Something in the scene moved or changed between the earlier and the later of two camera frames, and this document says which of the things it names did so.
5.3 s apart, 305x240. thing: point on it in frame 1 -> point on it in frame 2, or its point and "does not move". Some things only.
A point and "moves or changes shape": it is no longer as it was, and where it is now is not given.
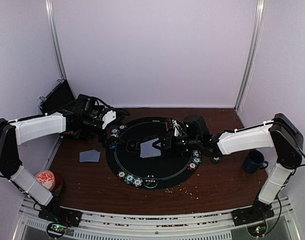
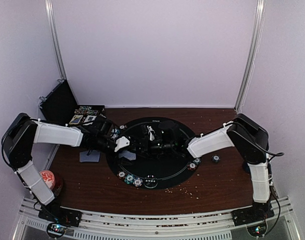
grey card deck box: (147, 150) moves or changes shape
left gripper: (108, 142) -> (121, 147)
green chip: (129, 178) does not move
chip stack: (192, 166) does not move
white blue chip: (137, 182) does not move
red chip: (121, 174) does not move
